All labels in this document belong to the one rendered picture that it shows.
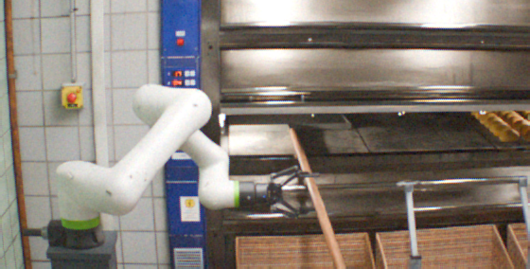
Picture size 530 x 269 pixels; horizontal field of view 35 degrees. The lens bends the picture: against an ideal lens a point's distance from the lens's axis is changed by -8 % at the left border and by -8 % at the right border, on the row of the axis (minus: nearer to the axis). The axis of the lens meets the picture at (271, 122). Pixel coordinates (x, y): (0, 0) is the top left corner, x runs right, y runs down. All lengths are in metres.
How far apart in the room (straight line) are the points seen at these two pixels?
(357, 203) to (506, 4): 1.06
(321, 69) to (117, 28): 0.83
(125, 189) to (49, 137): 1.27
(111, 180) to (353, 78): 1.41
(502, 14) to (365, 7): 0.60
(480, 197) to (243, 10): 1.28
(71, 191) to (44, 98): 1.15
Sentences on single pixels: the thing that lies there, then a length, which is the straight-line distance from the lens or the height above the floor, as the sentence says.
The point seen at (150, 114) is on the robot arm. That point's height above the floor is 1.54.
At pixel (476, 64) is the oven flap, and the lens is 3.69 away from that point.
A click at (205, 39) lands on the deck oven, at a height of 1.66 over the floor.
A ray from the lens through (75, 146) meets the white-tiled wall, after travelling 3.67.
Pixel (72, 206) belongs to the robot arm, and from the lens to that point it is 2.58.
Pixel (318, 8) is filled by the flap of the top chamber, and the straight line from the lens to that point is 3.53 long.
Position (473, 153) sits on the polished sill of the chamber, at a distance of 3.76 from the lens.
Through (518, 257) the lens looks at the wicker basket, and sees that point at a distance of 3.76.
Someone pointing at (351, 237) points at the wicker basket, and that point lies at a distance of 3.73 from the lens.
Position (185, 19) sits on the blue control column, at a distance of 3.49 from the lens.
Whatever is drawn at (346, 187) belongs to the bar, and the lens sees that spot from 3.29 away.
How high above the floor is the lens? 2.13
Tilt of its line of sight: 13 degrees down
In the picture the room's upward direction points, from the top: straight up
